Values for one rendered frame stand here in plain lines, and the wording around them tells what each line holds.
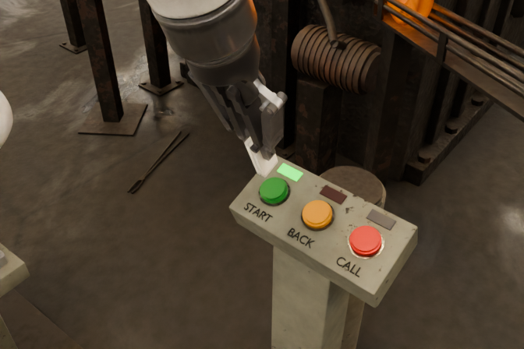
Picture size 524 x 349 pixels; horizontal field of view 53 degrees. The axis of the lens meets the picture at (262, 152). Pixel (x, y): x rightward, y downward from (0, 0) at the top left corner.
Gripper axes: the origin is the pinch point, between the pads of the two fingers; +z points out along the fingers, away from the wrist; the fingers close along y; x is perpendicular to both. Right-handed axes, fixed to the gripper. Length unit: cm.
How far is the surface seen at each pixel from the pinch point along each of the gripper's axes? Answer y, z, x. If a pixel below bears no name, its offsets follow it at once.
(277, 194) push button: -0.9, 8.5, 0.8
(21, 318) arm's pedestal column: 58, 56, 42
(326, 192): -6.2, 9.4, -3.3
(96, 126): 111, 78, -14
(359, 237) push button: -14.0, 8.5, 0.5
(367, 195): -6.5, 22.7, -12.0
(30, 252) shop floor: 77, 62, 31
